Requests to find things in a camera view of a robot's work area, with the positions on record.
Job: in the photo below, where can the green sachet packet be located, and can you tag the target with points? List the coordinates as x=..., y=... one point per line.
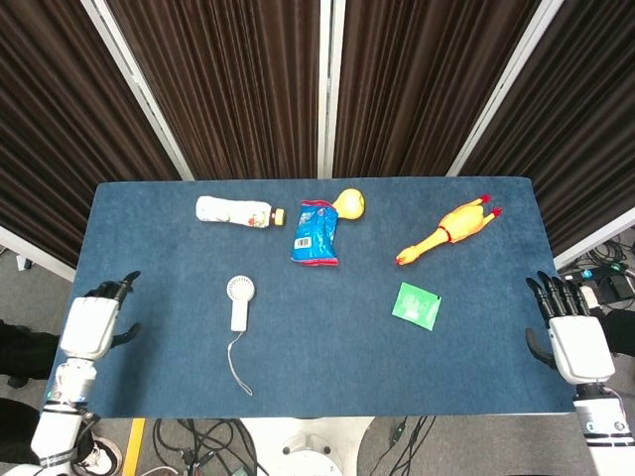
x=417, y=306

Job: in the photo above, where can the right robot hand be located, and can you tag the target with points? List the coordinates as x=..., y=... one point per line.
x=578, y=342

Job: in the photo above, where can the white wrapped bottle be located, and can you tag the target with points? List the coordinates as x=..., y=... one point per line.
x=235, y=212

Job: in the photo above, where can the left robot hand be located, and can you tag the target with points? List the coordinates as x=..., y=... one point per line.
x=91, y=322

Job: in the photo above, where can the brown pleated curtain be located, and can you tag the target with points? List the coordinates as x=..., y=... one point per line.
x=223, y=84

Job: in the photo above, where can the yellow pear-shaped toy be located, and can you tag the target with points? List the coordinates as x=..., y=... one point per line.
x=351, y=204

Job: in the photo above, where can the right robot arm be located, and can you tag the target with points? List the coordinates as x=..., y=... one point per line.
x=605, y=426

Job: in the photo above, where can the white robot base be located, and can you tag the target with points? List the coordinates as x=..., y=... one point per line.
x=305, y=446

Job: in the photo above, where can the white sneaker with black laces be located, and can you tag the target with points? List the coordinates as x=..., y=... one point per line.
x=590, y=293

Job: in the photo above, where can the yellow rubber chicken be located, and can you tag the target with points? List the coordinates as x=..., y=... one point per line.
x=456, y=225

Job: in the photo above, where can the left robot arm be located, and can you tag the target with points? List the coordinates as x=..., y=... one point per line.
x=62, y=411

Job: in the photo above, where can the blue snack bag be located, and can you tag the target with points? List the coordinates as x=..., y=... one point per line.
x=315, y=233

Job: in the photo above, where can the black power adapter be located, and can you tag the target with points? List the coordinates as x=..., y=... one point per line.
x=617, y=282

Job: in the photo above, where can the blue table cloth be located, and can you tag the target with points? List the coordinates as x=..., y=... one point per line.
x=317, y=347

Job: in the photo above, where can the white handheld fan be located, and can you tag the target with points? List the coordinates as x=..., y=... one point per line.
x=239, y=310

